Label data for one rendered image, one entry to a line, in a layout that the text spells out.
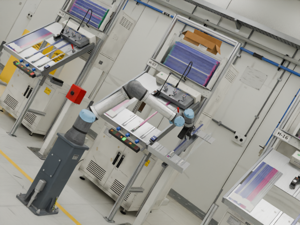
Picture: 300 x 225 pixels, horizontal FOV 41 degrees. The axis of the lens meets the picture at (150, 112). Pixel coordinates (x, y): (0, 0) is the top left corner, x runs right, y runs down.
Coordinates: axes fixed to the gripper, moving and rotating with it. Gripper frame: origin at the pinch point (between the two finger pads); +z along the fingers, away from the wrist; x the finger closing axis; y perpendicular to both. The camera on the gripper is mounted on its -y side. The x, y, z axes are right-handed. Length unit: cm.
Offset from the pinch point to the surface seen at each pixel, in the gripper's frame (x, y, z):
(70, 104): 126, -19, 30
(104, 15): 168, 80, 4
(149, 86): 70, 37, 15
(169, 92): 46, 38, 8
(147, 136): 29.7, -13.4, 6.1
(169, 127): 21.4, 6.3, 8.4
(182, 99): 30.8, 37.2, 5.9
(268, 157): -60, 33, 10
